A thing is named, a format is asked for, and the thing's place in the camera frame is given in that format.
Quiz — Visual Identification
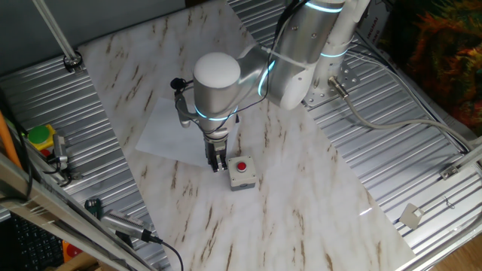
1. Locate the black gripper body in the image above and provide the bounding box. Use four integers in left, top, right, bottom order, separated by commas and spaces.
202, 135, 230, 159

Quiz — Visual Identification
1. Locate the white paper sheet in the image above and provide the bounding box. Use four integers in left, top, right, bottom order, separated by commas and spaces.
135, 96, 242, 169

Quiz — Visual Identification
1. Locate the marble pattern table mat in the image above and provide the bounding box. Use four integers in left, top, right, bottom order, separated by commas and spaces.
77, 0, 416, 271

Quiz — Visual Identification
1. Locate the orange box with red button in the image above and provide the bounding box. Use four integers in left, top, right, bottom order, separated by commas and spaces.
61, 240, 84, 263

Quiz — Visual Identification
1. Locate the black pole foot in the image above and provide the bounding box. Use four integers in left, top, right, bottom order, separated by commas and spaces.
63, 50, 84, 74

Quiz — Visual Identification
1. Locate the wooden box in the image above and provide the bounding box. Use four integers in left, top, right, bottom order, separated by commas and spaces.
44, 251, 102, 271

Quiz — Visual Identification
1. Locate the yellow button box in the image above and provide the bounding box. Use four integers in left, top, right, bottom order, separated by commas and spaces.
28, 123, 57, 151

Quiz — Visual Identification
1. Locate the white cardboard with red print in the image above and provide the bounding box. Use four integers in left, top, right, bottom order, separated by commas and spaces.
355, 14, 382, 44

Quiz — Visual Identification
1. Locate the black keyboard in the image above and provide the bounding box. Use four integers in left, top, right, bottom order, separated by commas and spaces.
9, 214, 65, 271

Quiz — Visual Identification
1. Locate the colourful patterned cloth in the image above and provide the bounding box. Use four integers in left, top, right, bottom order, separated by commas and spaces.
376, 0, 482, 127

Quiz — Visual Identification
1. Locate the black camera cable with plug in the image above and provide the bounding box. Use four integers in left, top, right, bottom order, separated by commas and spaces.
169, 0, 306, 136

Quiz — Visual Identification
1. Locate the black device cable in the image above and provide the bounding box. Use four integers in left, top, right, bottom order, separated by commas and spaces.
142, 229, 185, 271

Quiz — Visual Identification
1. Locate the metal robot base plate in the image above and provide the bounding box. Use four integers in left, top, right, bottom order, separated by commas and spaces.
300, 56, 361, 110

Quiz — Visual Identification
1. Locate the grey cable with metal connector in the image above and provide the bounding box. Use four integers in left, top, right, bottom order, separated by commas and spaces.
327, 75, 476, 148

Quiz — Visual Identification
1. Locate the silver camera on mount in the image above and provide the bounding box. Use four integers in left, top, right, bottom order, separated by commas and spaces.
47, 133, 82, 181

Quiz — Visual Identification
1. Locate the aluminium frame beam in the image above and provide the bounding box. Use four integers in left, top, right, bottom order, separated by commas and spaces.
0, 150, 151, 271

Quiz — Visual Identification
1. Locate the white cable bundle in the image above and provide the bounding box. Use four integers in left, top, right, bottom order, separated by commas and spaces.
344, 41, 471, 154

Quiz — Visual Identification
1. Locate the small white adhesive mount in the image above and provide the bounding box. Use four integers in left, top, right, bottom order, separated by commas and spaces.
398, 202, 426, 230

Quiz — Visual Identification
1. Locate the aluminium frame pole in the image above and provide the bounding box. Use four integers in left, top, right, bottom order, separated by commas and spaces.
32, 0, 78, 63

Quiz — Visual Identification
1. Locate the orange handle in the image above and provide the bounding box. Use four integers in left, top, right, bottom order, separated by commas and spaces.
0, 111, 22, 169

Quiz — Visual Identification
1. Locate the small metal corner bracket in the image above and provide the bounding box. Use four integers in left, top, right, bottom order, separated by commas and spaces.
439, 164, 461, 181

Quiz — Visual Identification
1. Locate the aluminium frame bar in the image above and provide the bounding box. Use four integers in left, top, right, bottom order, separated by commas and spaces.
451, 137, 482, 174

